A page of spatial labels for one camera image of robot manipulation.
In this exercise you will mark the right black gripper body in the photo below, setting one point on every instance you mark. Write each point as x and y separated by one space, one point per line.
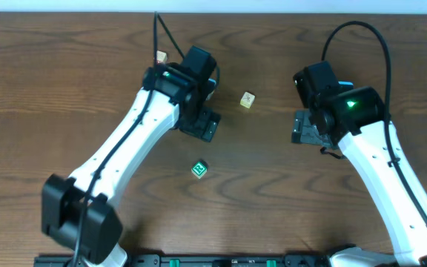
302 128

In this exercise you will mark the green letter R block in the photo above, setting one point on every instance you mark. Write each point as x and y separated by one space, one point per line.
199 169

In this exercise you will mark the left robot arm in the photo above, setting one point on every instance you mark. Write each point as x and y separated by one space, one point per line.
79 212

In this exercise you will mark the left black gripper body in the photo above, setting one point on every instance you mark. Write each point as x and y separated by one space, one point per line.
203 126

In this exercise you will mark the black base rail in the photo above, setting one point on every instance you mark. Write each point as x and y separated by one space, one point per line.
289 260

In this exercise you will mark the wooden block yellow side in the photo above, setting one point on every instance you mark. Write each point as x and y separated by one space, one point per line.
247 100

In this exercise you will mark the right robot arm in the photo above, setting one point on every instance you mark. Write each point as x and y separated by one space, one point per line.
353 120

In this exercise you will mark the wooden block red bottom edge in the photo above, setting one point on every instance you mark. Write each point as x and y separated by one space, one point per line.
161 57

